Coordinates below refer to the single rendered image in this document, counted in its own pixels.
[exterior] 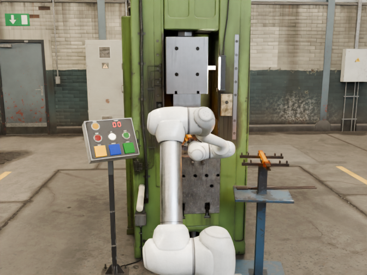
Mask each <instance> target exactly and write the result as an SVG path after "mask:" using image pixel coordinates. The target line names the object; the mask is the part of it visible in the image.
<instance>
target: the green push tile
mask: <svg viewBox="0 0 367 275"><path fill-rule="evenodd" d="M123 149H124V152H125V154H128V153H135V149H134V145H133V142H130V143H123Z"/></svg>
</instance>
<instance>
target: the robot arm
mask: <svg viewBox="0 0 367 275"><path fill-rule="evenodd" d="M214 126H215V115H214V113H213V112H212V111H211V110H210V109H209V108H208V107H162V108H159V109H155V110H153V111H151V112H150V113H149V114H148V118H147V129H148V131H149V133H150V134H152V135H155V136H156V139H157V142H158V143H159V144H160V225H158V226H157V227H156V228H155V230H154V233H153V238H149V239H148V240H147V241H146V242H145V244H144V246H143V261H144V267H145V268H146V269H148V270H149V271H151V272H153V273H156V274H160V275H242V274H234V273H235V248H234V244H233V241H232V238H231V236H230V234H229V233H228V231H227V230H226V229H224V228H222V227H219V226H211V227H208V228H206V229H204V230H203V231H202V232H201V233H200V234H199V236H197V237H195V238H190V235H189V232H188V229H187V228H186V226H185V225H183V220H182V158H181V144H182V143H183V141H184V138H185V135H196V137H197V139H198V140H200V141H202V142H204V143H201V142H200V141H198V140H197V141H196V140H193V141H191V140H190V138H189V139H188V141H186V142H185V143H184V147H188V155H189V157H190V158H191V159H192V160H194V161H197V162H198V161H201V160H204V159H221V158H228V157H230V156H232V155H233V154H234V153H235V145H234V144H233V143H232V142H230V141H226V140H224V139H222V138H220V137H218V136H215V135H213V134H211V132H212V130H213V129H214Z"/></svg>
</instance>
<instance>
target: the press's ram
mask: <svg viewBox="0 0 367 275"><path fill-rule="evenodd" d="M208 70H215V66H208V37H166V38H165V41H164V74H165V92H166V94H175V92H176V93H177V94H197V93H199V94H207V93H208Z"/></svg>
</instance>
